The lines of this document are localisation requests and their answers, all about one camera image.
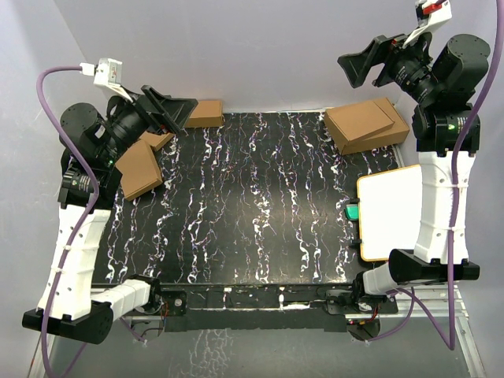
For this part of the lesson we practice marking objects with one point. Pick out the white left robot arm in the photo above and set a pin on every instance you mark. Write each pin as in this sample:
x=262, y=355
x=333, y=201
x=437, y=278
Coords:
x=89, y=182

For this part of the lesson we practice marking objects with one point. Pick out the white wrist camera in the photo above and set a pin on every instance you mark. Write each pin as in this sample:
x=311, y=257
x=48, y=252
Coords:
x=107, y=73
x=431, y=15

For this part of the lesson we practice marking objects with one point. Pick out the green eraser block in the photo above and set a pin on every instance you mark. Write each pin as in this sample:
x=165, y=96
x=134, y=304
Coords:
x=352, y=212

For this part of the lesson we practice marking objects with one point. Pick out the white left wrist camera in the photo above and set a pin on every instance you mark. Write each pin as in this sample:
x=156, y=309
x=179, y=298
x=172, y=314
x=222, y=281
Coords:
x=107, y=73

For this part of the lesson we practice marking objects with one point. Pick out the small cardboard box top right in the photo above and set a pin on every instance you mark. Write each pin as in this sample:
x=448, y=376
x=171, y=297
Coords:
x=351, y=124

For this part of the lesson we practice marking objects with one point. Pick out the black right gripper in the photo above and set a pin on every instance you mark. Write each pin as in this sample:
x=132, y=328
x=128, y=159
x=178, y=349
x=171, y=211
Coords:
x=382, y=50

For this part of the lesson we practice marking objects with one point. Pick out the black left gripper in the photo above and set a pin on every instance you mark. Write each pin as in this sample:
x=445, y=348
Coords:
x=153, y=108

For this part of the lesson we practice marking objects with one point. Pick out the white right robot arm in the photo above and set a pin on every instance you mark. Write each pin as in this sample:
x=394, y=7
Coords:
x=448, y=137

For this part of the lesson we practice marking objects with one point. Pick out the large cardboard box bottom right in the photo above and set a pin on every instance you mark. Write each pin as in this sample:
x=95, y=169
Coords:
x=396, y=134

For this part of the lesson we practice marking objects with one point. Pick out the white board with yellow rim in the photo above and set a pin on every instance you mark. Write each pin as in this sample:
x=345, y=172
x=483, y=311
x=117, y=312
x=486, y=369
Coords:
x=389, y=212

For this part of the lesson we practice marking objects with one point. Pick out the aluminium frame rail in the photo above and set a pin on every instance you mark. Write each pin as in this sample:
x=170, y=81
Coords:
x=435, y=299

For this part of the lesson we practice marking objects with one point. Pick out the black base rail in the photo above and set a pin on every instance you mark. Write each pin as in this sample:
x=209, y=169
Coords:
x=325, y=306

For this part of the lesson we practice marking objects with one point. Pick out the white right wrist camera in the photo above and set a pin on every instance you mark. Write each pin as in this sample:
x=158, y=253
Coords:
x=431, y=15

